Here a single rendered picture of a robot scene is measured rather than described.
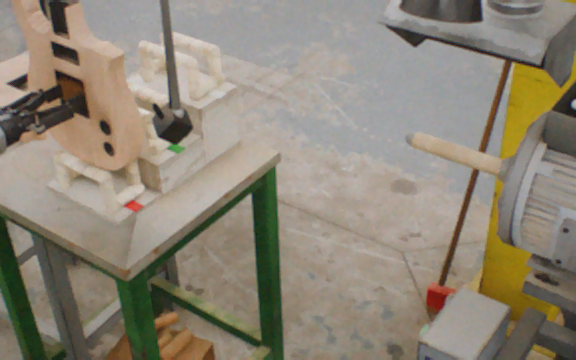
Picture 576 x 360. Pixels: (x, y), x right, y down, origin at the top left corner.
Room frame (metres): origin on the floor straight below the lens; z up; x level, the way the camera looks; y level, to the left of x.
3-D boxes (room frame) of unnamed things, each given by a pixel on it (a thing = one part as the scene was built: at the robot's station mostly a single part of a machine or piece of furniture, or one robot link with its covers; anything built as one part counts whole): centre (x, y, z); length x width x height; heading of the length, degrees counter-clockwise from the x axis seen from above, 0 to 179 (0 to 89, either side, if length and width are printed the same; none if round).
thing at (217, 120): (1.83, 0.28, 1.02); 0.27 x 0.15 x 0.17; 53
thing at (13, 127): (1.43, 0.59, 1.22); 0.09 x 0.08 x 0.07; 142
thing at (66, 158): (1.55, 0.50, 1.04); 0.20 x 0.03 x 0.03; 52
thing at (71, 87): (1.57, 0.48, 1.22); 0.10 x 0.03 x 0.05; 52
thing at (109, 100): (1.58, 0.47, 1.24); 0.35 x 0.04 x 0.40; 52
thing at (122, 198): (1.52, 0.39, 0.96); 0.11 x 0.03 x 0.03; 143
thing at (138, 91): (1.74, 0.35, 1.12); 0.20 x 0.03 x 0.03; 52
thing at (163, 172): (1.70, 0.37, 0.98); 0.27 x 0.16 x 0.09; 53
